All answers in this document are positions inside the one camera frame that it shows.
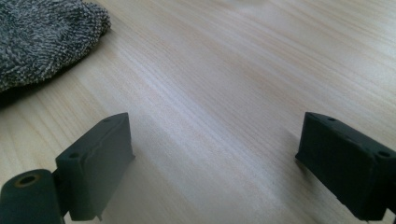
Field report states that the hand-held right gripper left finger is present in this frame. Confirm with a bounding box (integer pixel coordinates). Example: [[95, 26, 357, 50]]
[[55, 112, 135, 222]]

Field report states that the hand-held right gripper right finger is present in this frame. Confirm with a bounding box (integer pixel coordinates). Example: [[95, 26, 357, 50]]
[[294, 111, 396, 222]]

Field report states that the grey terry towel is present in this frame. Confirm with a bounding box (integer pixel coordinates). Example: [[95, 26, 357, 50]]
[[0, 0, 112, 93]]

